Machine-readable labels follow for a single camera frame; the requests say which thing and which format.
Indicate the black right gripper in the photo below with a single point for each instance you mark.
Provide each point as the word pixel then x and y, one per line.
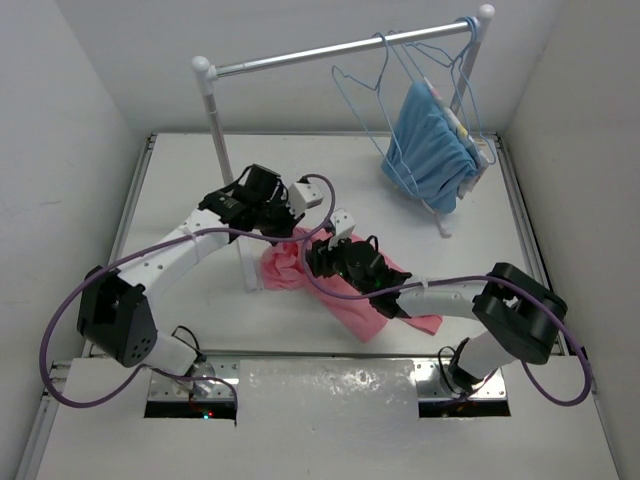
pixel 320 257

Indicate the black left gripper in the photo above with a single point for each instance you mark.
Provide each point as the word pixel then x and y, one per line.
pixel 281 198

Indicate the pink t shirt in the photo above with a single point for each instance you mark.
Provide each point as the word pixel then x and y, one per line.
pixel 281 269

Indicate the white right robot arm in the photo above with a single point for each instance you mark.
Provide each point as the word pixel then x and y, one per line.
pixel 520 315

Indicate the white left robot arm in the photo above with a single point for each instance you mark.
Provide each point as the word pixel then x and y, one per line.
pixel 116 310

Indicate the blue t shirt on hanger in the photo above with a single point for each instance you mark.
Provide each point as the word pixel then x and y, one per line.
pixel 424 160

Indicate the patterned white garment on hanger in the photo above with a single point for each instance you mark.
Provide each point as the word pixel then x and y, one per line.
pixel 464 138

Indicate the blue hanger at rack end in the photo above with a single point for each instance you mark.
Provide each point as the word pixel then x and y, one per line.
pixel 461 69

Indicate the white clothes rack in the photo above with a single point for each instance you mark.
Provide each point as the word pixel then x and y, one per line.
pixel 440 44

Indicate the white foreground cover board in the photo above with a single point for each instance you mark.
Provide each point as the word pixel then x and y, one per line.
pixel 320 419

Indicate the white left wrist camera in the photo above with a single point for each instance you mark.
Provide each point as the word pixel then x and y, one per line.
pixel 303 196

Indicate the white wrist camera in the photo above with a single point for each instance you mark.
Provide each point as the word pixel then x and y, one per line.
pixel 303 196
pixel 342 224

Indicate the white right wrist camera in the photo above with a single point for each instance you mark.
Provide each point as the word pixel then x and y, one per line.
pixel 342 224

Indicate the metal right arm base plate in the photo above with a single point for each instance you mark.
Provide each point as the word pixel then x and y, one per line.
pixel 431 387

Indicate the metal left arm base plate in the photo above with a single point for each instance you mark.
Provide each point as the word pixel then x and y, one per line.
pixel 216 383

